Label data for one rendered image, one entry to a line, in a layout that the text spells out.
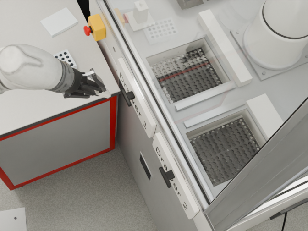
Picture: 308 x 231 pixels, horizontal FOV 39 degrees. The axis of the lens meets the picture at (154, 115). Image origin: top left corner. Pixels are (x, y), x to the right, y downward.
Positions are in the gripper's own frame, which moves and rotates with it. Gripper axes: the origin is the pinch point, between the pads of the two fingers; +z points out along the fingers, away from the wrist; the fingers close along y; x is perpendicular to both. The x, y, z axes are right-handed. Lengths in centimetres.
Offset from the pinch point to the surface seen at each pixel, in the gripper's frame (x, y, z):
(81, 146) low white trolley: 11, -46, 54
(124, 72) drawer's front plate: 8.1, 5.1, 13.4
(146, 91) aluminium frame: -4.5, 10.3, 9.5
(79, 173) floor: 9, -67, 76
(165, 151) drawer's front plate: -24.4, 5.2, 13.5
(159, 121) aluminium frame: -16.0, 9.6, 9.4
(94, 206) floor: -11, -66, 77
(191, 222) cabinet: -47, -3, 28
